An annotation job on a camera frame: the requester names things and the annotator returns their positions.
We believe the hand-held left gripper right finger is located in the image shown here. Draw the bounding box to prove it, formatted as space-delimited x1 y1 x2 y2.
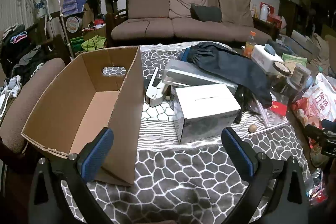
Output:
221 126 309 224

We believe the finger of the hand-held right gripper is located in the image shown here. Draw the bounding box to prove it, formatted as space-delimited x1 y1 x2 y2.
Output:
304 124 330 144
322 119 336 130

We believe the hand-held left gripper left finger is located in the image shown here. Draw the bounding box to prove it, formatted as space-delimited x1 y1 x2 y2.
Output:
29 127 116 224

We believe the white rectangular box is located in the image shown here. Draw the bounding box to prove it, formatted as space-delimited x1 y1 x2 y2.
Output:
173 84 242 144

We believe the brown cardboard box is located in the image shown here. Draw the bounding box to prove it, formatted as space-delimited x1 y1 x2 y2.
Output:
21 46 145 185

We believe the dark navy elastic-cuffed garment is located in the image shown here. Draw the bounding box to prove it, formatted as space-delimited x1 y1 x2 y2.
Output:
180 42 273 107

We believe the white plastic container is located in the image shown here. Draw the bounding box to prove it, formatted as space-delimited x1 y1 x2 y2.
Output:
251 43 281 73

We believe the red white snack bag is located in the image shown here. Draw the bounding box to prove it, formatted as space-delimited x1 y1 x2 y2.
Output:
291 73 336 130

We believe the clear plastic zip bag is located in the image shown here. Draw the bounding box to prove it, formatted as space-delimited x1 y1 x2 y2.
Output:
247 98 289 136

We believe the red packet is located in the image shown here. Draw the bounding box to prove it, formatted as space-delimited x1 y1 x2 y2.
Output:
270 101 288 117

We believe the grey lidded glass jar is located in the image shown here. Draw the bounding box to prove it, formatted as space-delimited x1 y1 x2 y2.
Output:
289 64 311 88

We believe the dark lidded glass jar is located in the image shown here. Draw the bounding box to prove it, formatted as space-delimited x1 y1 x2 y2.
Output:
270 61 291 93

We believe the grey white patterned blanket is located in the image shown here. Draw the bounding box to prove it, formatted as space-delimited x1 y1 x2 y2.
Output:
62 42 313 224

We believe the green packet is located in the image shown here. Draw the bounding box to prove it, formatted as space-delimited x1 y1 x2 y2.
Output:
282 53 307 67

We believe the brown armchair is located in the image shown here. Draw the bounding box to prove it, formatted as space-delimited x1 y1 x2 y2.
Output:
0 57 66 153

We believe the white clothes pile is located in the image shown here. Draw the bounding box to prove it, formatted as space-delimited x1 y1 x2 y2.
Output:
0 76 23 114

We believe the orange drink bottle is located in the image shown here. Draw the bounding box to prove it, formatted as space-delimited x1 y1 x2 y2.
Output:
243 31 256 58

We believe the green bag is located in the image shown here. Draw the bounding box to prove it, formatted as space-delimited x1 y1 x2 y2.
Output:
81 36 107 52

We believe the red gift box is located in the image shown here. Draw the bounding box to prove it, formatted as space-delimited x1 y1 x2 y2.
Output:
268 14 286 29

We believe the white thermos jug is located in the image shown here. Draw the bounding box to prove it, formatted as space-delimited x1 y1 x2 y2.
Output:
259 4 271 21

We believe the dark clothes pile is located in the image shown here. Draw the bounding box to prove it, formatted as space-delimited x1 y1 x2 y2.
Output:
0 25 45 83

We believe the round tin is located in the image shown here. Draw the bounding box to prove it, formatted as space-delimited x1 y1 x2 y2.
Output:
66 15 84 33

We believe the brown sofa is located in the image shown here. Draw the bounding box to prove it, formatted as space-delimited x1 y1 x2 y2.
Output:
112 0 273 47

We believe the beige sofa cushion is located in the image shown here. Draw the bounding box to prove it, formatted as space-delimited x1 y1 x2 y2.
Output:
168 0 210 20
217 0 254 26

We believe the dark grey pillow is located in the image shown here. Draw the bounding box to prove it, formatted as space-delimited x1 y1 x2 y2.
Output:
190 3 222 22

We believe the blue package stack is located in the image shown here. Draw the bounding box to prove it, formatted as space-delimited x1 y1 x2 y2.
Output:
62 0 87 17

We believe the white standing rack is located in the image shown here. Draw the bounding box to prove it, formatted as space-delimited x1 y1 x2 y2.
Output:
43 0 72 59

